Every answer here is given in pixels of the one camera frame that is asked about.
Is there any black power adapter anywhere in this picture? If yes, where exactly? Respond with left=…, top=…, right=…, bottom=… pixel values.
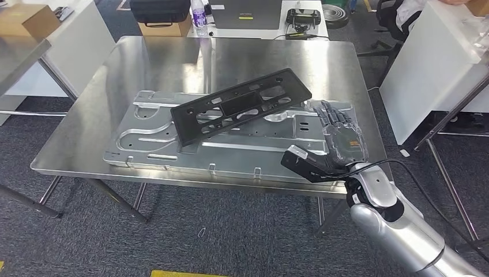
left=274, top=32, right=330, bottom=42

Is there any brown cardboard box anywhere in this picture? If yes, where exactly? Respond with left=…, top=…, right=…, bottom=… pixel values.
left=468, top=0, right=489, bottom=17
left=137, top=15, right=193, bottom=38
left=0, top=3, right=62, bottom=39

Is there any black coiled hose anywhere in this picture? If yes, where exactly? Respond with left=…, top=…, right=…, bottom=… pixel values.
left=322, top=3, right=350, bottom=30

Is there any white desk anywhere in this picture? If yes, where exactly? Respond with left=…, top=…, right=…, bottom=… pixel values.
left=187, top=0, right=330, bottom=41

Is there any clear bottle purple label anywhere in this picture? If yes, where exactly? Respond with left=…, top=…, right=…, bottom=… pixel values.
left=191, top=0, right=209, bottom=37

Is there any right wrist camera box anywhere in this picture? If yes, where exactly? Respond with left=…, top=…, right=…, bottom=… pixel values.
left=280, top=144, right=350, bottom=184

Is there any black carry bag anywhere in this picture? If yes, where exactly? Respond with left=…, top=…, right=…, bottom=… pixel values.
left=130, top=0, right=192, bottom=24

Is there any black plastic panel part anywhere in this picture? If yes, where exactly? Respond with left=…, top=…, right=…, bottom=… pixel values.
left=170, top=68, right=313, bottom=148

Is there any black office chair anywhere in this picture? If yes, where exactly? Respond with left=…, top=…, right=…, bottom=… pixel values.
left=357, top=0, right=411, bottom=87

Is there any aluminium stamped plate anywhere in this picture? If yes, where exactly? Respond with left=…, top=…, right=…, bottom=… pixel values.
left=103, top=90, right=354, bottom=186
left=458, top=15, right=489, bottom=58

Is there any grey laptop case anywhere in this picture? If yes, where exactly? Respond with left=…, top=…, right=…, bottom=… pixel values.
left=209, top=0, right=283, bottom=31

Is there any black handheld controller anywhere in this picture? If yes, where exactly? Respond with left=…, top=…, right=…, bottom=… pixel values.
left=285, top=8, right=322, bottom=33

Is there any stainless steel table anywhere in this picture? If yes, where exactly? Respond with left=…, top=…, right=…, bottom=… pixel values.
left=414, top=70, right=489, bottom=253
left=0, top=36, right=64, bottom=219

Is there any white garment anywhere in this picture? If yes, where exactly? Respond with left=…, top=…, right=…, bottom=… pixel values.
left=395, top=0, right=427, bottom=33

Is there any small grey device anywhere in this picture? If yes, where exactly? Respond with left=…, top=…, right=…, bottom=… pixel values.
left=53, top=5, right=75, bottom=22

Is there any stainless steel workbench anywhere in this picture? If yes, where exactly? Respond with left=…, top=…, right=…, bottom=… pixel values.
left=30, top=35, right=394, bottom=238

